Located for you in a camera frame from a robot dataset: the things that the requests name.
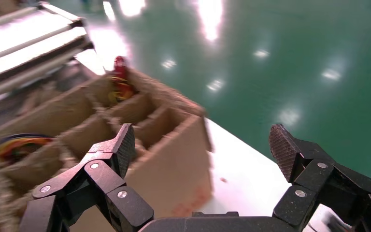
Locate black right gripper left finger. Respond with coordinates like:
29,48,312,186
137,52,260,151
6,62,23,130
19,123,155,232

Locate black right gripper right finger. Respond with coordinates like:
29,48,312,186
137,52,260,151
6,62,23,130
268,123,371,232

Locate brown cardboard divider box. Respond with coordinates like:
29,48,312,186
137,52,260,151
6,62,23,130
0,65,215,232

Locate red wires in box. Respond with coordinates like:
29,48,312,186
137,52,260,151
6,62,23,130
107,56,137,103

